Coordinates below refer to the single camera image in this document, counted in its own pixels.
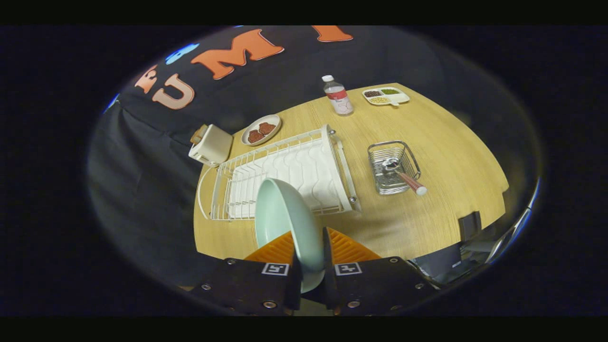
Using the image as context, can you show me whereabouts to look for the white toaster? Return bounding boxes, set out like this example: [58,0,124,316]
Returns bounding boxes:
[189,124,234,167]

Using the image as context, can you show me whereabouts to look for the spoon with brown handle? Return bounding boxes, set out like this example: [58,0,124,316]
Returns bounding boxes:
[382,158,428,196]

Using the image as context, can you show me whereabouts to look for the pale green plate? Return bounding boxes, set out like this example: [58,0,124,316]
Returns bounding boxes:
[255,178,325,294]

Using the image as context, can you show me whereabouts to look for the white wire dish rack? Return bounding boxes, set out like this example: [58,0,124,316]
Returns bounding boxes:
[197,124,361,221]

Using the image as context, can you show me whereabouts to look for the white divided snack tray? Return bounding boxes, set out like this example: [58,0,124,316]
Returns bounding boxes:
[362,87,410,106]

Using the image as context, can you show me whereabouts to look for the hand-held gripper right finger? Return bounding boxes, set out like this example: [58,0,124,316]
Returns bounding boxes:
[323,227,440,316]

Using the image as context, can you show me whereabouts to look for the metal wire basket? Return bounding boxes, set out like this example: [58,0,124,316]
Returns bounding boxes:
[367,140,422,196]

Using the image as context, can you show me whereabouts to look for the black square object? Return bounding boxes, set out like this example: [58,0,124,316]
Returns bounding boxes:
[458,211,482,241]

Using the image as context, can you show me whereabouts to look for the clear bottle with red label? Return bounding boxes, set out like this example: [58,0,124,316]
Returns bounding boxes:
[322,75,354,116]

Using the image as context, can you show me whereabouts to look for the beige round plate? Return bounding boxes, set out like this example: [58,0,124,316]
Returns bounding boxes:
[241,114,282,146]

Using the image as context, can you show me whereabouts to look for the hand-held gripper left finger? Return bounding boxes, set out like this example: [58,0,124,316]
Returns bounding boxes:
[190,230,303,316]

